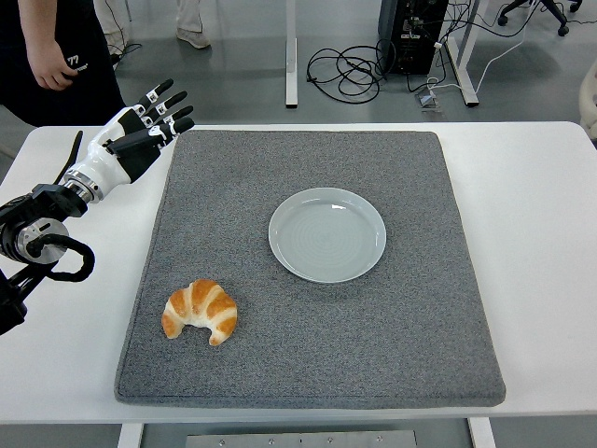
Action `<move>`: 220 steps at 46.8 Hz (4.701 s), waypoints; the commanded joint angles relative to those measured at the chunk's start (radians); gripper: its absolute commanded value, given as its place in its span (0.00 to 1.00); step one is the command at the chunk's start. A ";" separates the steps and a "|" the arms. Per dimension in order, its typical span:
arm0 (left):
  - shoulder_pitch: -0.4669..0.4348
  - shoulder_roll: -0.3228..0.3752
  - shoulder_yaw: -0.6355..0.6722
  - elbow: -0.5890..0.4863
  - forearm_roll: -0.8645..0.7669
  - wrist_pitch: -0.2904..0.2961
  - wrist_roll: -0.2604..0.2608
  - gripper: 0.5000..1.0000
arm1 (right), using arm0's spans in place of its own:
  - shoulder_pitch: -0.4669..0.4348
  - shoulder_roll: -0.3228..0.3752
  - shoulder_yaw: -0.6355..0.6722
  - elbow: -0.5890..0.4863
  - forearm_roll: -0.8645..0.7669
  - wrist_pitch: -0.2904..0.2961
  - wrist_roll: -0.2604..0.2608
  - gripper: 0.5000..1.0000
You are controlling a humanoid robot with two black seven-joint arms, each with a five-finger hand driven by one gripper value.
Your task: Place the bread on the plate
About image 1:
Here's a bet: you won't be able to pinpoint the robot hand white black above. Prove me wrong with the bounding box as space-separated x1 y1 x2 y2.
69 77 196 200

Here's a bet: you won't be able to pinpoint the white desk leg with foot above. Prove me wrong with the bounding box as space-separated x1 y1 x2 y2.
443 0 481 108
285 0 299 110

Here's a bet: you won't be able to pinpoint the small clear floor device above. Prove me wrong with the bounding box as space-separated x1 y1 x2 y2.
414 91 444 113

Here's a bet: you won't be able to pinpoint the person's hand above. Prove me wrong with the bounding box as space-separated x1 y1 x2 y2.
35 53 78 91

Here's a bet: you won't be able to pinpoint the white curved frame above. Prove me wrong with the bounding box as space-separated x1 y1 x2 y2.
577 60 597 139

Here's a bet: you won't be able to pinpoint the thin black floor cable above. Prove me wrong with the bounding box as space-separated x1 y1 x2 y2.
109 42 144 66

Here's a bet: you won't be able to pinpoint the white table leg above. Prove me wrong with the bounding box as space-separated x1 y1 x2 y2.
468 417 496 448
116 423 145 448

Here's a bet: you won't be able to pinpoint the grey metal plate with screws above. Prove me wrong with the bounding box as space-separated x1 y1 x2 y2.
185 429 419 448

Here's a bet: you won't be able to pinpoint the person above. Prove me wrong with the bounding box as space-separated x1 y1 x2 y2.
0 0 126 127

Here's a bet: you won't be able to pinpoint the grey fabric mat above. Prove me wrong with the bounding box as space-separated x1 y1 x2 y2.
114 129 507 411

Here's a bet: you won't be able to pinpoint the person's legs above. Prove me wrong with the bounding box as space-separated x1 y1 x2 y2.
92 0 212 60

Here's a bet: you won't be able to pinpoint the black cable tangle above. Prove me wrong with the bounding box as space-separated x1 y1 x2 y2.
306 39 397 103

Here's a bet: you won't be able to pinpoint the white cable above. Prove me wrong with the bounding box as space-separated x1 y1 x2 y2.
426 0 540 94

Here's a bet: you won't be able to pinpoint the black computer tower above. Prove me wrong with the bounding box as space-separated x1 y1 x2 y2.
376 0 450 77

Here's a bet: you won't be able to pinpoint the croissant bread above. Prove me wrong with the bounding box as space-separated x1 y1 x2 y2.
160 278 239 347

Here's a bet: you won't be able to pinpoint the black office chair base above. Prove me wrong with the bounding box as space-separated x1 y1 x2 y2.
496 0 584 37

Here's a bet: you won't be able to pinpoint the pale grey round plate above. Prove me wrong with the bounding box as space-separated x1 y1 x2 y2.
268 187 388 285

